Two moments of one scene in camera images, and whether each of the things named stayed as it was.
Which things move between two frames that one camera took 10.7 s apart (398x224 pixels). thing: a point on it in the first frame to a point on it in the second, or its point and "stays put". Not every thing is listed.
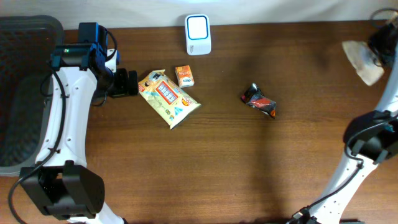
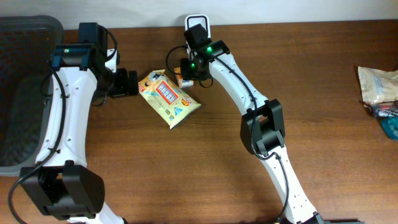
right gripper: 375,44 to 188,74
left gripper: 123,88 stays put
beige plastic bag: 365,60 to 378,86
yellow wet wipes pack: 171,102 stays put
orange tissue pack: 185,76 stays put
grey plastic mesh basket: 27,45 stays put
